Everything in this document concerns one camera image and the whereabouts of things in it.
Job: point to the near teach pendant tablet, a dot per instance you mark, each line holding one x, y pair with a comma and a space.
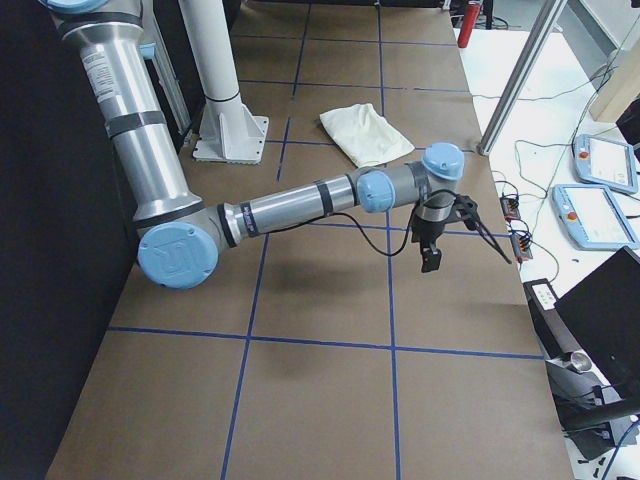
592, 217

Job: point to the cream long-sleeve cat shirt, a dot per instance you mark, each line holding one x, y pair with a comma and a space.
367, 138

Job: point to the aluminium frame post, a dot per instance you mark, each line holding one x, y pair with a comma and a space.
536, 40

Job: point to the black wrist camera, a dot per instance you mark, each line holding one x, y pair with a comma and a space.
465, 210

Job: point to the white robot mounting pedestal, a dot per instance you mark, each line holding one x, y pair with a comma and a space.
228, 131

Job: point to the far teach pendant tablet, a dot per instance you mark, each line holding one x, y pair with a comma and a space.
607, 162

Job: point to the teach pendant tablet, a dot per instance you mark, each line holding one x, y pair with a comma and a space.
592, 217
607, 162

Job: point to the red fire extinguisher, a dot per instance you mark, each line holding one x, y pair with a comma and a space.
471, 13

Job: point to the orange black connector block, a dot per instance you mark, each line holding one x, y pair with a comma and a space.
510, 208

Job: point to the black monitor on desk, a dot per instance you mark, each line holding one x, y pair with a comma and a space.
602, 313

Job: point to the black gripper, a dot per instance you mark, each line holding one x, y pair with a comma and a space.
427, 232

